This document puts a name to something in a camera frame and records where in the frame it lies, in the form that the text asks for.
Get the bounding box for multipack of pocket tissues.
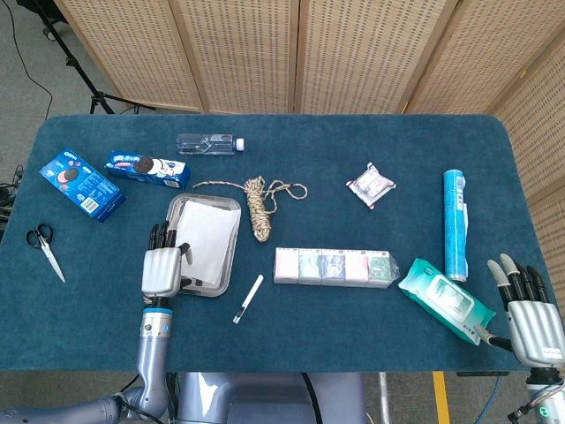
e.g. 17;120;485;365
273;246;401;290

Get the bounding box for blue plastic wrap roll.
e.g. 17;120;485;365
442;169;470;283

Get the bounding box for metal table leg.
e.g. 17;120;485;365
378;372;392;424

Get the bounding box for black handled scissors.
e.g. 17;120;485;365
25;223;66;284

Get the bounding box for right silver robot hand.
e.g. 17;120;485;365
474;254;565;367

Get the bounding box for long blue Oreo box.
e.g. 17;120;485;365
104;150;192;191

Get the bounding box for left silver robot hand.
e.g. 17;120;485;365
140;222;194;308

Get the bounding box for tangle of black cables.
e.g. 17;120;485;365
0;163;23;231

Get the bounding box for bundle of robot cables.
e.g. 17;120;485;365
165;371;180;424

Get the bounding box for black cable on torso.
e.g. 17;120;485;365
301;373;323;424

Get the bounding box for clear plastic water bottle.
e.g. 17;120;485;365
176;132;246;156

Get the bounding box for stainless steel tray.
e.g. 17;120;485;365
151;192;243;298

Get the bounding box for white pen-like stick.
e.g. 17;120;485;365
232;274;265;325

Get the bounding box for blue carpet table cover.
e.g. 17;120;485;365
0;113;565;375

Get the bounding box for blue cable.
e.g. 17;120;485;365
478;375;504;424

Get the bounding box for black tripod stand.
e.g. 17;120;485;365
26;0;156;115

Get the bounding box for small white red snack packet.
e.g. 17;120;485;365
345;162;397;210

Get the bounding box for wide blue Oreo box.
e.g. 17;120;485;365
38;147;128;223

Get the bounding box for grey robot torso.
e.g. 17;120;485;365
176;371;370;424

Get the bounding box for coiled beige rope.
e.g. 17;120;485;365
192;175;309;243

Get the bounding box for white paper napkin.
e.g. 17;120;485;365
175;200;242;286

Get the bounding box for thin black floor cable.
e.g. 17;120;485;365
7;0;54;120

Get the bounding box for green wet wipes pack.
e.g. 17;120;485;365
397;257;496;345

